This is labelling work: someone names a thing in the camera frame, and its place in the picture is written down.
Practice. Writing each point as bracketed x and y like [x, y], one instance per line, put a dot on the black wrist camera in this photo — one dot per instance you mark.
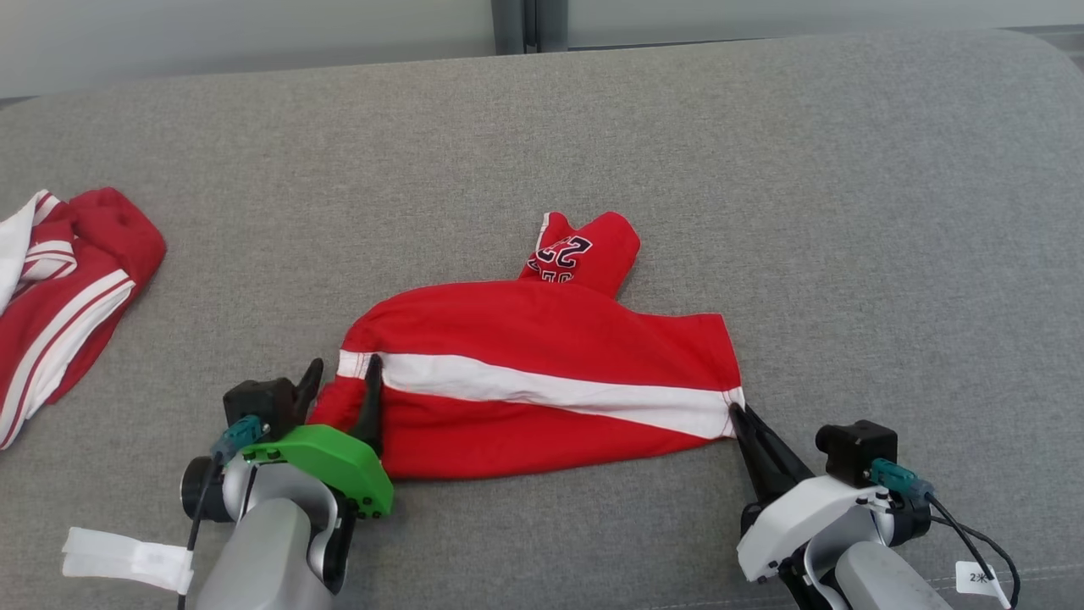
[254, 405]
[855, 449]

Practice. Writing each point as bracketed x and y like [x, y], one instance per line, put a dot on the grey metal partition post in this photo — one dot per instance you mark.
[508, 21]

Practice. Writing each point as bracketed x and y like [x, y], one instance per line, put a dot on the red shorts with white stripe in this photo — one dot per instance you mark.
[525, 330]

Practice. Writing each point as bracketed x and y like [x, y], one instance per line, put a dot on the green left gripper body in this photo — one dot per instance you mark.
[330, 462]

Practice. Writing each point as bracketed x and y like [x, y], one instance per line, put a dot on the grey fabric sofa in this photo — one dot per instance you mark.
[542, 152]

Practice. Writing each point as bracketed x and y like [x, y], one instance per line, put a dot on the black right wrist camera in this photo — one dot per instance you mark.
[855, 449]

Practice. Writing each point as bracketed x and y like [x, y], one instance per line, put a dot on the red jersey with white sleeves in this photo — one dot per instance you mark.
[93, 246]

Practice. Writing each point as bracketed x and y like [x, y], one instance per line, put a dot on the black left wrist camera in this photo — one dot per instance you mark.
[254, 405]

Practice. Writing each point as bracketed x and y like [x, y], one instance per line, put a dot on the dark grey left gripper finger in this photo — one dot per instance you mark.
[371, 407]
[310, 381]

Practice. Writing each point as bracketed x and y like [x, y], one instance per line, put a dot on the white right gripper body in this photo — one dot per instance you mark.
[796, 517]

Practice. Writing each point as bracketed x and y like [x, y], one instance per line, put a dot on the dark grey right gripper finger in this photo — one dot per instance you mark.
[783, 462]
[743, 445]

